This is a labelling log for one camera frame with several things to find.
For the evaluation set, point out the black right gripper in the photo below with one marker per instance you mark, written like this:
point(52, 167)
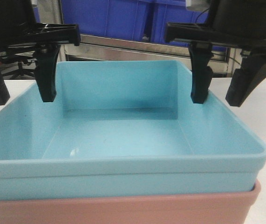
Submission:
point(241, 24)

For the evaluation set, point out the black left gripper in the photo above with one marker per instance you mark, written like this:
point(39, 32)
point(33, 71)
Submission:
point(19, 31)

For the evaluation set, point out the light blue plastic box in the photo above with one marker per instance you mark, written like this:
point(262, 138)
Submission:
point(123, 129)

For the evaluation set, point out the pink plastic box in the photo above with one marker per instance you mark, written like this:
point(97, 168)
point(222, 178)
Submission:
point(212, 208)

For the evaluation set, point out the stainless steel shelf rack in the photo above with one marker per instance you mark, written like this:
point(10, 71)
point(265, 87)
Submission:
point(111, 49)

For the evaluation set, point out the black office chair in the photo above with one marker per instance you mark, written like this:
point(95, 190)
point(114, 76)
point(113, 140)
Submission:
point(20, 70)

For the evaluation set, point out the blue bin upper middle-right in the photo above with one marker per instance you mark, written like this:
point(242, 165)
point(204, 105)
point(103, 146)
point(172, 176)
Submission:
point(200, 36)

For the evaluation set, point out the blue bin upper middle-left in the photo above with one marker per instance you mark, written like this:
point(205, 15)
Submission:
point(120, 19)

